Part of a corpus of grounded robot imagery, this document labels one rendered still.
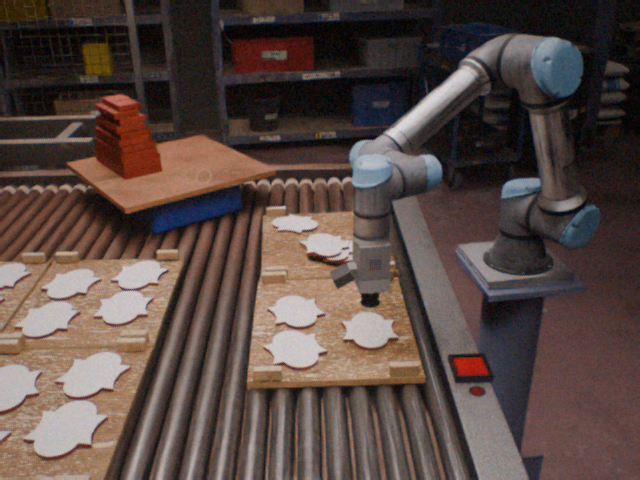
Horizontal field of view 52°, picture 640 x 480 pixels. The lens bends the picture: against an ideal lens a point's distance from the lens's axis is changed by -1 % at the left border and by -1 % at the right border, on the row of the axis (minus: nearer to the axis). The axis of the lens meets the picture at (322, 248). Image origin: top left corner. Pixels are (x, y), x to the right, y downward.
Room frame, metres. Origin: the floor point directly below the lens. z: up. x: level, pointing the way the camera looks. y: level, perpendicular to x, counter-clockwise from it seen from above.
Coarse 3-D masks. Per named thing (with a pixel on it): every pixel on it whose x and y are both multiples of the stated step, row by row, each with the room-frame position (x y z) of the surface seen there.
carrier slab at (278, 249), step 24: (264, 216) 1.87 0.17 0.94; (288, 216) 1.87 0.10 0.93; (312, 216) 1.86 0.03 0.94; (336, 216) 1.86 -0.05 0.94; (264, 240) 1.70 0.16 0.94; (288, 240) 1.69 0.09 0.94; (264, 264) 1.55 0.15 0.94; (288, 264) 1.55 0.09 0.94; (312, 264) 1.55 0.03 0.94; (336, 264) 1.54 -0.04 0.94
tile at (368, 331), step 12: (348, 324) 1.24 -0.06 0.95; (360, 324) 1.24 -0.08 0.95; (372, 324) 1.24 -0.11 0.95; (384, 324) 1.24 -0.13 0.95; (348, 336) 1.19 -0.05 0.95; (360, 336) 1.19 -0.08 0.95; (372, 336) 1.19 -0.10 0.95; (384, 336) 1.19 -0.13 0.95; (396, 336) 1.19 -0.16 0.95; (372, 348) 1.15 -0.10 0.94
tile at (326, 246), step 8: (312, 240) 1.63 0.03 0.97; (320, 240) 1.63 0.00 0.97; (328, 240) 1.63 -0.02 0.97; (336, 240) 1.63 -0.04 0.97; (312, 248) 1.58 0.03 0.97; (320, 248) 1.58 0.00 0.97; (328, 248) 1.58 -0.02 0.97; (336, 248) 1.58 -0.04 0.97; (344, 248) 1.59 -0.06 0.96; (320, 256) 1.55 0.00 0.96; (328, 256) 1.54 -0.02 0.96; (336, 256) 1.55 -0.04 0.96
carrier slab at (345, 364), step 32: (288, 288) 1.42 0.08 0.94; (320, 288) 1.42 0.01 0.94; (352, 288) 1.42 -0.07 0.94; (256, 320) 1.28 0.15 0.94; (320, 320) 1.27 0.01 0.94; (256, 352) 1.15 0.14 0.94; (352, 352) 1.15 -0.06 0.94; (384, 352) 1.15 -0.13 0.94; (416, 352) 1.14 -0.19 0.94; (256, 384) 1.05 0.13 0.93; (288, 384) 1.05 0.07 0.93; (320, 384) 1.06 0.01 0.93; (352, 384) 1.06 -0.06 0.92
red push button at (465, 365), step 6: (456, 360) 1.12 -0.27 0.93; (462, 360) 1.12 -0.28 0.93; (468, 360) 1.12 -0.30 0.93; (474, 360) 1.12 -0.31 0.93; (480, 360) 1.12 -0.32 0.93; (456, 366) 1.10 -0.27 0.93; (462, 366) 1.10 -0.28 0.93; (468, 366) 1.10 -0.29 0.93; (474, 366) 1.10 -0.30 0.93; (480, 366) 1.10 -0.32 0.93; (462, 372) 1.08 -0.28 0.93; (468, 372) 1.08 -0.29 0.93; (474, 372) 1.08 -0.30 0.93; (480, 372) 1.08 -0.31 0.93; (486, 372) 1.08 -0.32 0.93
